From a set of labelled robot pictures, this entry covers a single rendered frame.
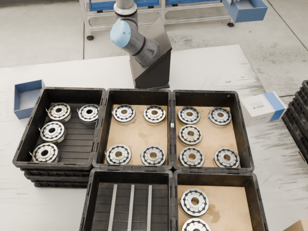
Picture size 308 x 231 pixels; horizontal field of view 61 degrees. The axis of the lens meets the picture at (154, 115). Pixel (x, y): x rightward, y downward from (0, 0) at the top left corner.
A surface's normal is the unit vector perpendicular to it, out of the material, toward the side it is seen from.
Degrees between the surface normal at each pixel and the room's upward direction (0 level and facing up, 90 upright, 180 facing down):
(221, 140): 0
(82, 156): 0
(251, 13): 90
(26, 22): 0
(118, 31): 45
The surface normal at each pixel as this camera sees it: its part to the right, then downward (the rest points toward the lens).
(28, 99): 0.00, -0.61
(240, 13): 0.17, 0.78
